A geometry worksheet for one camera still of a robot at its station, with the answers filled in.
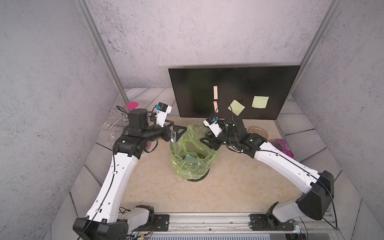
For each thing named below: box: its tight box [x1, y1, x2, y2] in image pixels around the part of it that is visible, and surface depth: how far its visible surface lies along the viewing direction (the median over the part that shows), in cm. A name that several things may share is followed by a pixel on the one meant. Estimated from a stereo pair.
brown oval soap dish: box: [247, 126, 269, 140], surface depth 113 cm
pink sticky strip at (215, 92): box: [213, 85, 219, 100], surface depth 81 cm
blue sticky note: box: [184, 154, 198, 162], surface depth 91 cm
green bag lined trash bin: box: [170, 124, 217, 182], surface depth 73 cm
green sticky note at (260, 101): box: [251, 96, 270, 109], surface depth 84 cm
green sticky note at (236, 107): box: [227, 99, 246, 116], surface depth 87 cm
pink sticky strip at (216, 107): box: [213, 101, 219, 113], surface depth 89 cm
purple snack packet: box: [268, 139, 294, 158], surface depth 97 cm
